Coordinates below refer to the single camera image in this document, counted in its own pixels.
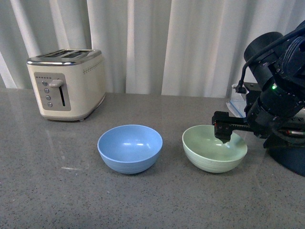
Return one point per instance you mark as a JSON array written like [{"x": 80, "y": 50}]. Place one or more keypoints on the blue plastic bowl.
[{"x": 130, "y": 149}]

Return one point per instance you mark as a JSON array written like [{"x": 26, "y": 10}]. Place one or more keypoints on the clear plastic food container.
[{"x": 237, "y": 102}]

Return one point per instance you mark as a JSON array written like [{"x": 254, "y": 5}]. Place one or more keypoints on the cream two-slot toaster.
[{"x": 69, "y": 84}]

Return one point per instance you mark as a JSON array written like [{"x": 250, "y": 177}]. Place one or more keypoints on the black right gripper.
[{"x": 270, "y": 115}]

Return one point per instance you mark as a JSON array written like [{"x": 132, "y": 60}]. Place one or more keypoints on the green plastic bowl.
[{"x": 209, "y": 153}]

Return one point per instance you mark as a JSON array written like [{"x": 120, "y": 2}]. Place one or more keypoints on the dark blue saucepan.
[{"x": 291, "y": 158}]

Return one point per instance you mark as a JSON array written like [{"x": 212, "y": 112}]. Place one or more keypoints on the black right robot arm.
[{"x": 277, "y": 62}]

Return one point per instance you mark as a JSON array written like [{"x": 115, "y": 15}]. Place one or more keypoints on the white curtain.
[{"x": 168, "y": 47}]

